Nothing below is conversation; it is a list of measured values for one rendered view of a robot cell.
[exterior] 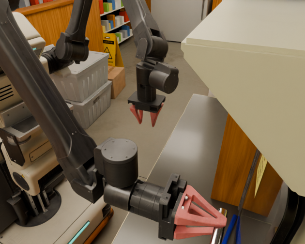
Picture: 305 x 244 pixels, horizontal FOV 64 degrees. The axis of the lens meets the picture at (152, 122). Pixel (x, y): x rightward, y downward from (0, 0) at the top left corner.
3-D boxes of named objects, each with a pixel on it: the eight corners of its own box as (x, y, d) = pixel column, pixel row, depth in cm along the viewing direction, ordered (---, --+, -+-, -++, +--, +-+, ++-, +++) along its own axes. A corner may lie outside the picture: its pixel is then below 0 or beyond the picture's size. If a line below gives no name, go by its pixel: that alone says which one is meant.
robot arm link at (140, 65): (146, 56, 71) (131, 61, 68) (163, 62, 67) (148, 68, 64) (146, 78, 75) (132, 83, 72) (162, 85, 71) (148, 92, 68)
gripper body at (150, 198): (170, 205, 35) (125, 190, 38) (168, 243, 41) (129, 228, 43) (183, 174, 40) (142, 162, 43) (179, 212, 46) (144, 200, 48)
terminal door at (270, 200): (241, 212, 64) (290, 68, 42) (219, 357, 41) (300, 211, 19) (238, 211, 64) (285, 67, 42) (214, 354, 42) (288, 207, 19)
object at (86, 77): (113, 81, 284) (110, 53, 266) (82, 105, 238) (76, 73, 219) (83, 75, 297) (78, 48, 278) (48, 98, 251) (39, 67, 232)
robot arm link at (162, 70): (160, 41, 71) (139, 36, 65) (191, 50, 64) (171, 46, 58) (150, 81, 75) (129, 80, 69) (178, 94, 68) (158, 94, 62)
